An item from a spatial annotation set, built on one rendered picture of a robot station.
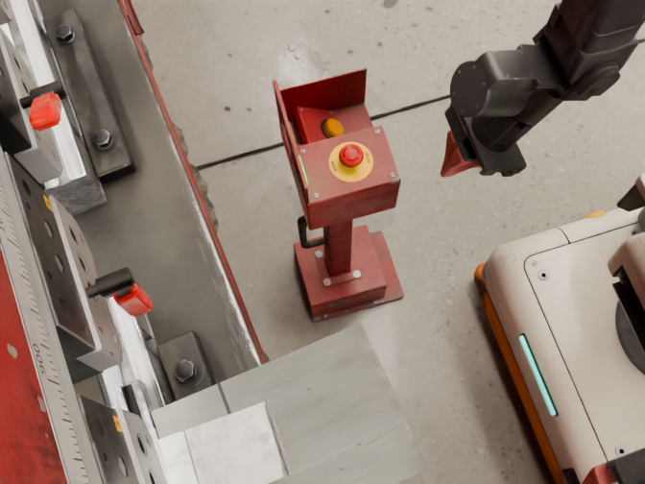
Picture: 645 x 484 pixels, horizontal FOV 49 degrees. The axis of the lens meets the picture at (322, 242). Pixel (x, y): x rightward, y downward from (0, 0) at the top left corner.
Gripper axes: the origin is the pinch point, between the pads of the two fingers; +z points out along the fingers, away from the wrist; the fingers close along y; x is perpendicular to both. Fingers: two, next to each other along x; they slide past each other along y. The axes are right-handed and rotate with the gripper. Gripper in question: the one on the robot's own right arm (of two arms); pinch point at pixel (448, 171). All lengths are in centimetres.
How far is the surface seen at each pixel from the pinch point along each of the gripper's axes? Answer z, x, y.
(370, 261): 78, 39, -18
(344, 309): 92, 36, -11
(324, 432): 10.9, -22.2, 26.1
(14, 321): -19, -55, 18
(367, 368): 7.8, -16.1, 20.7
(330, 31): 83, 57, -96
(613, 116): 51, 119, -42
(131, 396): 20.8, -39.8, 15.4
